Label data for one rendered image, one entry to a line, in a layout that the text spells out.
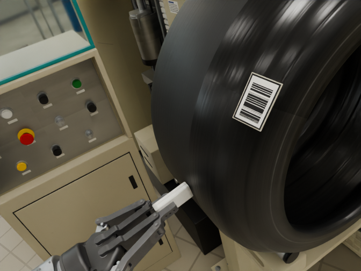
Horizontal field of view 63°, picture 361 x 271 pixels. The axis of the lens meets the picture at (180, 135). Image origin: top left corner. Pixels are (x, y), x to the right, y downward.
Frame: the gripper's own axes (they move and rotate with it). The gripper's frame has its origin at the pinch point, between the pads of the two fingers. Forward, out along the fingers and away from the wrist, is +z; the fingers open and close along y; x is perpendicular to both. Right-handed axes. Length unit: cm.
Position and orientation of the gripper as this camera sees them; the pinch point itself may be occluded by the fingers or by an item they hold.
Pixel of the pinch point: (173, 200)
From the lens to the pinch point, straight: 52.8
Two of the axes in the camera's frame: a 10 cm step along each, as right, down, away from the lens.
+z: 8.1, -5.6, 1.9
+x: 3.4, 7.1, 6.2
